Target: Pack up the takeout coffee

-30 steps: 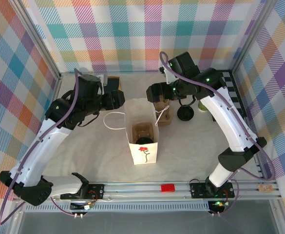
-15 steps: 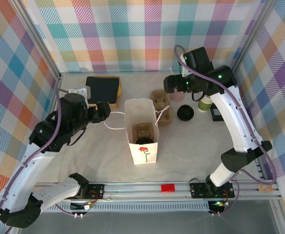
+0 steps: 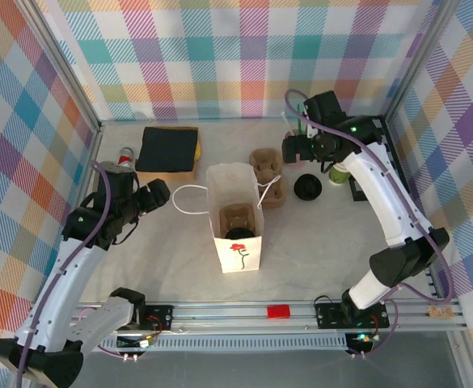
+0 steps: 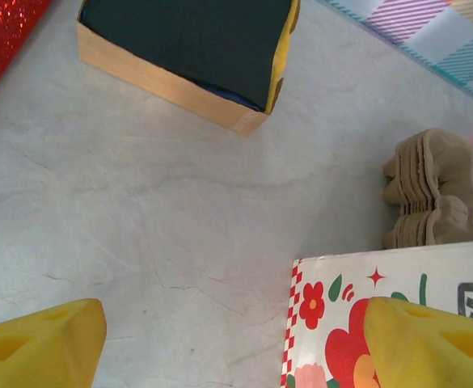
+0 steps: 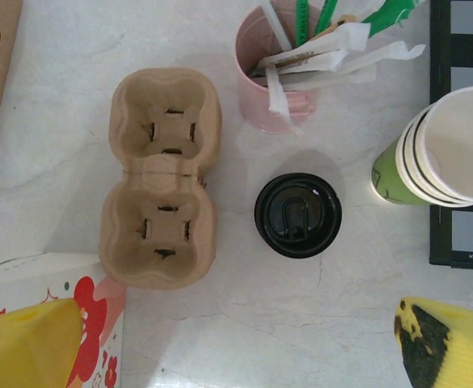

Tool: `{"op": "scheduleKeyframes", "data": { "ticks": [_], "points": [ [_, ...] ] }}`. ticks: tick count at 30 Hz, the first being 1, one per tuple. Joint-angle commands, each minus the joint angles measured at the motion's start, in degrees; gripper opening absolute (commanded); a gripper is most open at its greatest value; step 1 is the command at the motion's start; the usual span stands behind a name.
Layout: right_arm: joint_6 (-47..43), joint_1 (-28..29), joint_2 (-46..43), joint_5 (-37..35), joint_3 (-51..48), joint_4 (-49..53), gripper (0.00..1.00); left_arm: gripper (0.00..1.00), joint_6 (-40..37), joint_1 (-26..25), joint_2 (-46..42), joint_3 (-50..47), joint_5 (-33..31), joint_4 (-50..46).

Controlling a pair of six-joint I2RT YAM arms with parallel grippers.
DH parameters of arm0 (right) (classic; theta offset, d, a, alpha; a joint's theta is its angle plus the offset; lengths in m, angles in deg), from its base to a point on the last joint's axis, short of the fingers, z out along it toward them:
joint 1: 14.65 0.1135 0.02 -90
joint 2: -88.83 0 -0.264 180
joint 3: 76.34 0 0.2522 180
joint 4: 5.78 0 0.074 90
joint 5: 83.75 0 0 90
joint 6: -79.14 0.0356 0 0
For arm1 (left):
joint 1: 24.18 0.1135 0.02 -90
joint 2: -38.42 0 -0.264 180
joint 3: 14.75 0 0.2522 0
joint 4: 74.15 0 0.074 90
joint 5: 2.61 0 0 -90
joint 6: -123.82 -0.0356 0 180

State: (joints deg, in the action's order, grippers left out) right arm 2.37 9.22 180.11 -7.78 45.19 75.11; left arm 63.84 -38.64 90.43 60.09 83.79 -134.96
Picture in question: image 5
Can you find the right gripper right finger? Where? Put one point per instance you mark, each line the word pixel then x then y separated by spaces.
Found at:
pixel 462 351

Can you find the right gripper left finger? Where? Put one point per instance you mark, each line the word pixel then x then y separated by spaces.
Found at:
pixel 22 347

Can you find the white floral paper bag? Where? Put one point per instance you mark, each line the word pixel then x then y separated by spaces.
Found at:
pixel 98 323

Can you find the green paper coffee cup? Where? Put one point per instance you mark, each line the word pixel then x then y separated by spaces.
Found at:
pixel 462 141
pixel 417 161
pixel 409 161
pixel 385 178

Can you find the black plastic cup lid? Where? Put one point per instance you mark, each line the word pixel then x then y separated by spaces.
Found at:
pixel 296 214
pixel 301 254

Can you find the brown cardboard cup carrier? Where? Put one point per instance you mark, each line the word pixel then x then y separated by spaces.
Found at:
pixel 163 182

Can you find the brown cardboard napkin box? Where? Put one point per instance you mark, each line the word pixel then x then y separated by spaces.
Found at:
pixel 7 81

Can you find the white paper wrapped stirrer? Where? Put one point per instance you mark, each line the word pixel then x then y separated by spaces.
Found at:
pixel 321 50
pixel 278 97
pixel 333 78
pixel 381 54

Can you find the black folding chessboard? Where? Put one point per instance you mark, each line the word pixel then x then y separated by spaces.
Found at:
pixel 438 48

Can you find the pink metal bucket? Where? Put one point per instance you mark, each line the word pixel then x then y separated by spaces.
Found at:
pixel 256 109

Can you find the green paper wrapped straw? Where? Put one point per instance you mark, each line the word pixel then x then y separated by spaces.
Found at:
pixel 389 12

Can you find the wooden stirrer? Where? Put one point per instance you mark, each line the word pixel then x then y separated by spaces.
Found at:
pixel 337 23

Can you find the green stir stick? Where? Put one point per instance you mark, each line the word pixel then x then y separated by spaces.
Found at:
pixel 302 20
pixel 325 16

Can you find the white plastic straw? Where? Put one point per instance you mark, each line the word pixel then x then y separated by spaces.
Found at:
pixel 276 24

